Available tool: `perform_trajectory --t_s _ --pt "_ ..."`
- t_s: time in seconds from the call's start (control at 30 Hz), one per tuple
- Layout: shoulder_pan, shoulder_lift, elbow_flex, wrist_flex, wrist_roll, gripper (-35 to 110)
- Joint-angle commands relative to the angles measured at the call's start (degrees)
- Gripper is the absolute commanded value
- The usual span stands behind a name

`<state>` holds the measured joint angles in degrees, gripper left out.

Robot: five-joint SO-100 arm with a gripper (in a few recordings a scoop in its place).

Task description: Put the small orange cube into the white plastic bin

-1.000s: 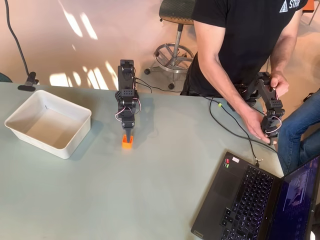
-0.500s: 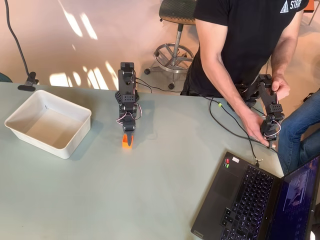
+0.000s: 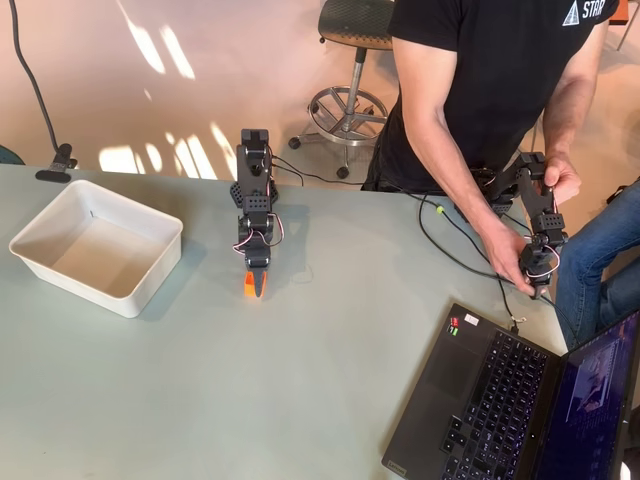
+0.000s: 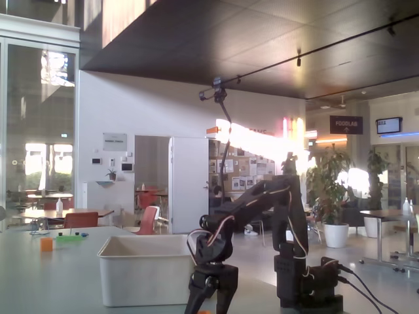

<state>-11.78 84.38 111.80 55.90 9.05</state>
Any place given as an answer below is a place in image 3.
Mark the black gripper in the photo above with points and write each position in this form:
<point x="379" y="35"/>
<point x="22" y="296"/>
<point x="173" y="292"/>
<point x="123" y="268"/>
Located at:
<point x="257" y="264"/>

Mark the orange cube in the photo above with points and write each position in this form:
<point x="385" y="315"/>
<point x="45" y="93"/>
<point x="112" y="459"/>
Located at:
<point x="247" y="289"/>

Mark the black leader arm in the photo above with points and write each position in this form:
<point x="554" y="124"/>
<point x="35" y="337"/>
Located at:
<point x="542" y="220"/>

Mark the person's left forearm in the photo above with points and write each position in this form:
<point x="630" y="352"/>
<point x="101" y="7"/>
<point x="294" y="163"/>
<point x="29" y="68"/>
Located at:
<point x="570" y="120"/>

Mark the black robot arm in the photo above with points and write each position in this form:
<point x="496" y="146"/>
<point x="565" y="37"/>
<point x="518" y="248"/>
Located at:
<point x="255" y="180"/>

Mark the person's right forearm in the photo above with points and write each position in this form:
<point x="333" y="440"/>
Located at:
<point x="460" y="185"/>

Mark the white plastic bin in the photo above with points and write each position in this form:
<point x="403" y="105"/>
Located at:
<point x="125" y="300"/>

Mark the person's right hand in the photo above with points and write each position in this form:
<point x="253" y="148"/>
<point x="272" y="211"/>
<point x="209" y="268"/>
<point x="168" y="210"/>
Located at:
<point x="510" y="260"/>

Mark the person's left hand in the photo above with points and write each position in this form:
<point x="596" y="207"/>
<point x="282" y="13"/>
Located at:
<point x="567" y="180"/>

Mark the metal stool with mesh seat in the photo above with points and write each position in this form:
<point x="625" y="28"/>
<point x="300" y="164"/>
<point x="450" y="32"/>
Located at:
<point x="352" y="95"/>

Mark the black table clamp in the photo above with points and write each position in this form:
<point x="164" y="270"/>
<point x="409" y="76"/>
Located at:
<point x="59" y="162"/>

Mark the black laptop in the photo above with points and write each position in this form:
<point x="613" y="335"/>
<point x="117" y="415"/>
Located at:
<point x="480" y="380"/>

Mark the dark green chair edge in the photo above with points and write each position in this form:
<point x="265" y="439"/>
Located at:
<point x="10" y="156"/>

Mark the person in black t-shirt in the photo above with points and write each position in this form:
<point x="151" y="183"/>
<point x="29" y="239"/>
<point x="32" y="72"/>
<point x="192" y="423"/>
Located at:
<point x="490" y="75"/>

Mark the leg in blue jeans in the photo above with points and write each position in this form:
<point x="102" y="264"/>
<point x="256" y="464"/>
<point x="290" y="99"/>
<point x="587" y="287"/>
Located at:
<point x="590" y="270"/>

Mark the orange chair with metal leg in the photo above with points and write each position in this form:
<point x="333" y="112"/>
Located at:
<point x="620" y="12"/>

